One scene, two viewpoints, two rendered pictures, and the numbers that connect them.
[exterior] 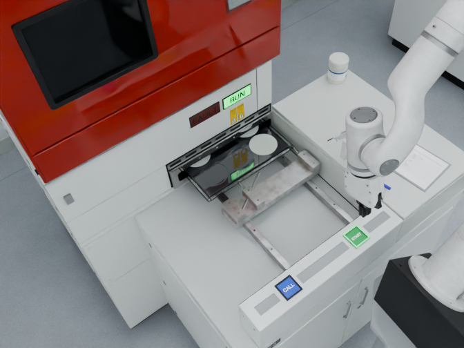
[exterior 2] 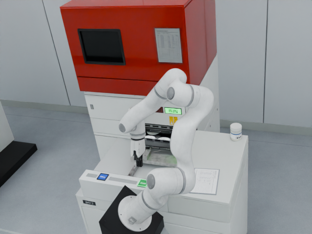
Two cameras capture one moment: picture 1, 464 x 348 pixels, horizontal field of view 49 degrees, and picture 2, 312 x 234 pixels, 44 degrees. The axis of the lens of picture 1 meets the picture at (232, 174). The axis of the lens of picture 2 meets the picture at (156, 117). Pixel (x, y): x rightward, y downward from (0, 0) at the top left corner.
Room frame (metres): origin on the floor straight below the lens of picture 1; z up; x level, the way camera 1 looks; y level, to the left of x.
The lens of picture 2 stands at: (-0.09, -1.80, 2.41)
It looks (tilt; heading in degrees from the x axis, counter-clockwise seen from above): 31 degrees down; 56
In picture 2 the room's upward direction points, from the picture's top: 8 degrees counter-clockwise
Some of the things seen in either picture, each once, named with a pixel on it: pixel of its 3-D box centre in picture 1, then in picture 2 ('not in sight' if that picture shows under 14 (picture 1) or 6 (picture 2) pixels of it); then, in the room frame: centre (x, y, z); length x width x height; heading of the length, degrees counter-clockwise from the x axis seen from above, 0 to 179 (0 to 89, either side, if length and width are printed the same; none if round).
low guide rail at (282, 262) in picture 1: (246, 224); (137, 163); (0.89, -0.03, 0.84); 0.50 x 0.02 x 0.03; 32
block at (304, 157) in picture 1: (308, 161); not in sight; (1.08, -0.27, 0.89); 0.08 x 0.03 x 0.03; 32
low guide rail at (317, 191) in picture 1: (307, 182); not in sight; (1.03, -0.26, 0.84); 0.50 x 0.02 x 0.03; 32
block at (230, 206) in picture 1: (234, 210); not in sight; (0.91, 0.00, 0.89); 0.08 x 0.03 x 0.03; 32
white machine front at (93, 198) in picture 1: (173, 148); (139, 116); (1.09, 0.18, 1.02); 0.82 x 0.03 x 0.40; 122
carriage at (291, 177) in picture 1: (271, 190); (158, 159); (0.99, -0.13, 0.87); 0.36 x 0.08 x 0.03; 122
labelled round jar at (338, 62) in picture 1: (337, 68); (236, 132); (1.41, -0.43, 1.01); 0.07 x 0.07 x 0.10
